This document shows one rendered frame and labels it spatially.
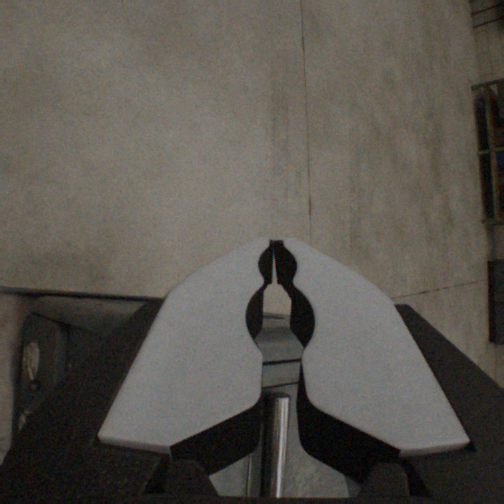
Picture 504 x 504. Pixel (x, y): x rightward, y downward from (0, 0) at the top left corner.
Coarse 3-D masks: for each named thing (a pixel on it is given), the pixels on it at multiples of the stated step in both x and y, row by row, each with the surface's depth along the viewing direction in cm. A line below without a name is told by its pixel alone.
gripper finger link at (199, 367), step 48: (192, 288) 10; (240, 288) 10; (192, 336) 8; (240, 336) 8; (144, 384) 7; (192, 384) 7; (240, 384) 7; (144, 432) 6; (192, 432) 6; (240, 432) 7
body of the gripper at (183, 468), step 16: (176, 464) 6; (192, 464) 6; (384, 464) 6; (176, 480) 5; (192, 480) 5; (208, 480) 5; (368, 480) 5; (384, 480) 5; (400, 480) 5; (144, 496) 5; (160, 496) 5; (176, 496) 5; (192, 496) 5; (208, 496) 5; (224, 496) 5; (240, 496) 5; (368, 496) 5; (384, 496) 5; (400, 496) 5; (416, 496) 5
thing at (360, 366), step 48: (288, 240) 12; (288, 288) 12; (336, 288) 10; (336, 336) 8; (384, 336) 8; (336, 384) 7; (384, 384) 7; (432, 384) 7; (336, 432) 7; (384, 432) 6; (432, 432) 6
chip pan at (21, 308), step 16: (0, 304) 81; (16, 304) 83; (32, 304) 85; (0, 320) 80; (16, 320) 83; (0, 336) 80; (16, 336) 83; (0, 352) 80; (16, 352) 82; (0, 368) 80; (16, 368) 82; (0, 384) 79; (16, 384) 82; (0, 400) 79; (16, 400) 82; (0, 416) 79; (16, 416) 81; (0, 432) 79; (16, 432) 81; (0, 448) 78; (0, 464) 78
